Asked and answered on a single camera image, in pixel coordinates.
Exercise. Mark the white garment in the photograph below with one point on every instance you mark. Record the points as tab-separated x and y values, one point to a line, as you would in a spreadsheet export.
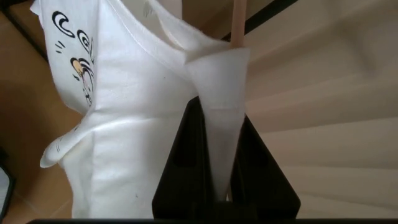
130	93

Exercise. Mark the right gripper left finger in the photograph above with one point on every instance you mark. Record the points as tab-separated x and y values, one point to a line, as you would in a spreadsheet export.
186	174

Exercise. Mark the black clothes rack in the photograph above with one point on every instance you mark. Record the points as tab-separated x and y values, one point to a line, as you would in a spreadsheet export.
267	14

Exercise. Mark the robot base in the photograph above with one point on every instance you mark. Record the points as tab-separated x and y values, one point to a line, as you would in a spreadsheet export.
4	186

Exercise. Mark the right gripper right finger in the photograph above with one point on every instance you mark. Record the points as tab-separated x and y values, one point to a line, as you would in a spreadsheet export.
264	186

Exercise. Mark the pink clothes hanger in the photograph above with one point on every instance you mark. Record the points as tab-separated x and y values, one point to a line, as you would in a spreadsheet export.
238	21

